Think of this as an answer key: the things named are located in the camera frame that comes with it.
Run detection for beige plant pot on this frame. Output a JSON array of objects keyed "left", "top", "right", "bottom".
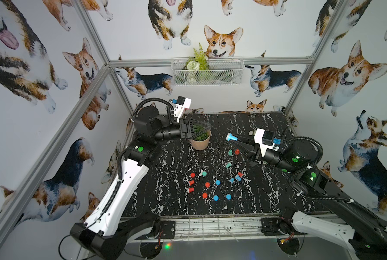
[{"left": 190, "top": 130, "right": 212, "bottom": 151}]

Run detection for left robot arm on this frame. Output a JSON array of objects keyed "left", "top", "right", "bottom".
[{"left": 70, "top": 96, "right": 211, "bottom": 260}]

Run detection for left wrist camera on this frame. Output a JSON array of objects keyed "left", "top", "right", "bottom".
[{"left": 171, "top": 96, "right": 192, "bottom": 122}]

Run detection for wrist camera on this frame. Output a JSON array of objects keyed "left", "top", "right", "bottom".
[
  {"left": 171, "top": 96, "right": 192, "bottom": 122},
  {"left": 254, "top": 128, "right": 281, "bottom": 157}
]

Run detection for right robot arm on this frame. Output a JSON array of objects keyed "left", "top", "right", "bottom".
[{"left": 226, "top": 133, "right": 387, "bottom": 260}]

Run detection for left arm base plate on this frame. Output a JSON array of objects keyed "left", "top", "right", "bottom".
[{"left": 154, "top": 221, "right": 176, "bottom": 239}]

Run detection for green fern with flower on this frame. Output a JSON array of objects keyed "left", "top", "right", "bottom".
[{"left": 184, "top": 44, "right": 209, "bottom": 83}]

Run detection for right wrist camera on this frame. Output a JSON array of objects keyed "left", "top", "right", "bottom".
[{"left": 254, "top": 128, "right": 281, "bottom": 157}]

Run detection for white wire wall basket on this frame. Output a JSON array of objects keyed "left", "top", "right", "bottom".
[{"left": 171, "top": 57, "right": 245, "bottom": 86}]

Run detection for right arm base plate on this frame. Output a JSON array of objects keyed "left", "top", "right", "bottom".
[{"left": 260, "top": 217, "right": 304, "bottom": 236}]

